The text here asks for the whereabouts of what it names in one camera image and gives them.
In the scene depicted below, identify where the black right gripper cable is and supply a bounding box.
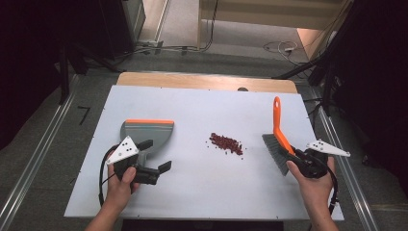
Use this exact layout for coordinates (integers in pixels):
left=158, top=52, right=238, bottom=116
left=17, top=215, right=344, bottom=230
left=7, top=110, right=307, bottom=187
left=326, top=167, right=340, bottom=216

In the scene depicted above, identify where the wooden table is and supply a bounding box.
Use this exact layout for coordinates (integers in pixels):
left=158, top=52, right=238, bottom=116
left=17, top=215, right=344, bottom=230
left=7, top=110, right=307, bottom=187
left=115, top=71, right=298, bottom=94

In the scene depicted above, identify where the white floor cable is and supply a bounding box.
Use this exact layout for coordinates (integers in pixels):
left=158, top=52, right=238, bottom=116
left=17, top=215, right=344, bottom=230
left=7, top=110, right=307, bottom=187
left=263, top=39, right=300, bottom=64

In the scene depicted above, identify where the metal floor rail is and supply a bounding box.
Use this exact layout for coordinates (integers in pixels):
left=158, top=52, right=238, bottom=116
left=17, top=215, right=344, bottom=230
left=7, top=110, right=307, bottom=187
left=309, top=87, right=380, bottom=231
left=0, top=75, right=81, bottom=231

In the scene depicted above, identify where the pile of red beans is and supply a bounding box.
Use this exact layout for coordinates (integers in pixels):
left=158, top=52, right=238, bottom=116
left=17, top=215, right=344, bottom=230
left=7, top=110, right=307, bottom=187
left=208, top=132, right=244, bottom=158

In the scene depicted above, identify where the white board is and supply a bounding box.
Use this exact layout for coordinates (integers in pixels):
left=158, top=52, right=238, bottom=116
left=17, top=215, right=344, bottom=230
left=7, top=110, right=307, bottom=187
left=63, top=85, right=345, bottom=222

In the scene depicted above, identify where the grey dustpan with orange edge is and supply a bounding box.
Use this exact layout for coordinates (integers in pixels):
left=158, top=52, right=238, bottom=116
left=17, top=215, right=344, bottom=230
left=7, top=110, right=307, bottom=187
left=119, top=118, right=175, bottom=168

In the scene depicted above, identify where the black curtain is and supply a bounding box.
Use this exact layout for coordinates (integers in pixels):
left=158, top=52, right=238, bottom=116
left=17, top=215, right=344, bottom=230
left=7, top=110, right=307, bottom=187
left=0, top=0, right=66, bottom=152
left=333, top=0, right=408, bottom=193

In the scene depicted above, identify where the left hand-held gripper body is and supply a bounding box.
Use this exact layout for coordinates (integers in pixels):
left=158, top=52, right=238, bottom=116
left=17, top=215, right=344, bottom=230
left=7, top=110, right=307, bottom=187
left=106, top=136, right=161, bottom=186

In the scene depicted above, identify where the orange and grey hand brush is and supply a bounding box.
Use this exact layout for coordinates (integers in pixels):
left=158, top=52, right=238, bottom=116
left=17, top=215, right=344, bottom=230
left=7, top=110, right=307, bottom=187
left=262, top=95, right=296, bottom=177

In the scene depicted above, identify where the black metal stand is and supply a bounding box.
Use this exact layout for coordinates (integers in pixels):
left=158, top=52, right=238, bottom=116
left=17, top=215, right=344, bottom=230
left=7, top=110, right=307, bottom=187
left=271, top=56, right=338, bottom=116

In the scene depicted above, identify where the person's right hand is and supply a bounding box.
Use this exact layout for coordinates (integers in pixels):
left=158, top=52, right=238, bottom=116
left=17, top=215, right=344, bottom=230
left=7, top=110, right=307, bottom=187
left=286, top=157, right=336, bottom=211

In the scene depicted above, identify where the person's left hand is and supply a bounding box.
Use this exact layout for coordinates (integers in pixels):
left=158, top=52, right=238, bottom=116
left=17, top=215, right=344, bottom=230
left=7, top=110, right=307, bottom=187
left=104, top=165, right=140, bottom=208

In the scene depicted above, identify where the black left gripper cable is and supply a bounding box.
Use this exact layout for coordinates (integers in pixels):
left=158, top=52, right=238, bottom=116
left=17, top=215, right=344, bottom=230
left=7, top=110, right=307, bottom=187
left=98, top=144, right=120, bottom=208

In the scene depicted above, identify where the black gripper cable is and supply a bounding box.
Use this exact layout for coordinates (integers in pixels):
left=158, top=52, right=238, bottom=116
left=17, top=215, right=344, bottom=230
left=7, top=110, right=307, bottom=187
left=326, top=167, right=340, bottom=216
left=98, top=144, right=120, bottom=208

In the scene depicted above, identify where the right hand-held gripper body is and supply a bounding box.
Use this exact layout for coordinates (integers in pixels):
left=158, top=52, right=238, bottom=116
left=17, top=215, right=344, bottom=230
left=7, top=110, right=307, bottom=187
left=296, top=139, right=351, bottom=179

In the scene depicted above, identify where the light wooden shelf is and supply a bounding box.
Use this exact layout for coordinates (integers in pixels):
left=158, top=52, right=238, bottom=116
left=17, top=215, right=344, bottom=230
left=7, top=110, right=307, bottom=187
left=196, top=0, right=354, bottom=51

